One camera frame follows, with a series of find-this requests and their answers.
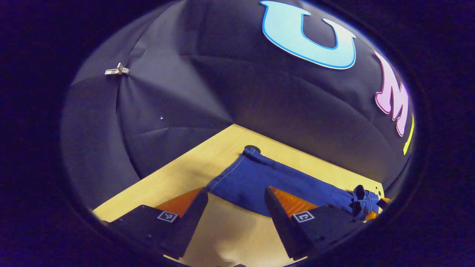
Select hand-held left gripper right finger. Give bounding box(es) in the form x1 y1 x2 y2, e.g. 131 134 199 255
264 186 363 261

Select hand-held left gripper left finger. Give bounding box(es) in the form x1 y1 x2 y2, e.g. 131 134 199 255
100 187 209 260

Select blue jeans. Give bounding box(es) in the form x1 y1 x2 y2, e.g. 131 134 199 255
205 146 381 219

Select black backdrop cloth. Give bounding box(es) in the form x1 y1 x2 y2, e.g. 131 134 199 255
61 0 416 210

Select small white clip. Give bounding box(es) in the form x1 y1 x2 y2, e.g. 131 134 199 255
105 62 130 76

